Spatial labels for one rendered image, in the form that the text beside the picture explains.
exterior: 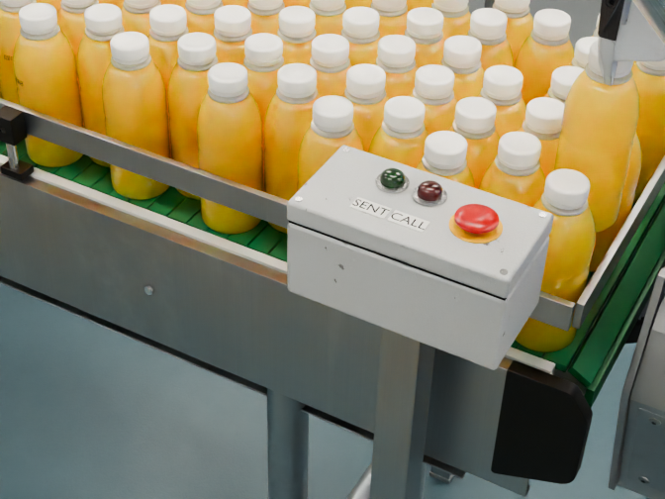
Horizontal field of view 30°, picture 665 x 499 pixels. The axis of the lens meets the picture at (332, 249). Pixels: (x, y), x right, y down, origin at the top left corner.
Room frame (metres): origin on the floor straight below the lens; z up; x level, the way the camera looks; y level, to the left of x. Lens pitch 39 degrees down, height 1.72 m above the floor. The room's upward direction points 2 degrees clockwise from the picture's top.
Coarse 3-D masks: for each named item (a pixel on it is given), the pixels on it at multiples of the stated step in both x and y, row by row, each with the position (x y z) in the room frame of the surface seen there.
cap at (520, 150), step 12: (516, 132) 0.96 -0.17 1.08; (504, 144) 0.94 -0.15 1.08; (516, 144) 0.94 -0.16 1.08; (528, 144) 0.95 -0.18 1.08; (540, 144) 0.95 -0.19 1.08; (504, 156) 0.93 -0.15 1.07; (516, 156) 0.93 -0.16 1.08; (528, 156) 0.93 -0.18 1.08; (516, 168) 0.93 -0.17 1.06; (528, 168) 0.93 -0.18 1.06
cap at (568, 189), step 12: (552, 180) 0.89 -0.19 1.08; (564, 180) 0.89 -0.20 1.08; (576, 180) 0.89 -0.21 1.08; (588, 180) 0.89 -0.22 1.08; (552, 192) 0.88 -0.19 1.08; (564, 192) 0.87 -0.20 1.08; (576, 192) 0.87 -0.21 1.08; (588, 192) 0.88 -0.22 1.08; (552, 204) 0.88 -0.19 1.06; (564, 204) 0.87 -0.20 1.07; (576, 204) 0.87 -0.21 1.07
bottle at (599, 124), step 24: (576, 96) 0.94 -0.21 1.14; (600, 96) 0.93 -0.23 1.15; (624, 96) 0.93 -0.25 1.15; (576, 120) 0.93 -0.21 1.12; (600, 120) 0.92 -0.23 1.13; (624, 120) 0.92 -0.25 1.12; (576, 144) 0.93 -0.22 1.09; (600, 144) 0.92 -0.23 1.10; (624, 144) 0.92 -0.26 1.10; (576, 168) 0.92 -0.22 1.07; (600, 168) 0.92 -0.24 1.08; (624, 168) 0.93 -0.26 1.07; (600, 192) 0.92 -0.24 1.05; (600, 216) 0.92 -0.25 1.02
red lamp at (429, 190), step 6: (426, 180) 0.84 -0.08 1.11; (432, 180) 0.84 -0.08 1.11; (420, 186) 0.83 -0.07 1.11; (426, 186) 0.83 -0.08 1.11; (432, 186) 0.83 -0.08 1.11; (438, 186) 0.83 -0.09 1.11; (420, 192) 0.83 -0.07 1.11; (426, 192) 0.83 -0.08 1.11; (432, 192) 0.83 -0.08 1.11; (438, 192) 0.83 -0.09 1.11; (426, 198) 0.82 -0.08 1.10; (432, 198) 0.82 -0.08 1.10; (438, 198) 0.83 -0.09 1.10
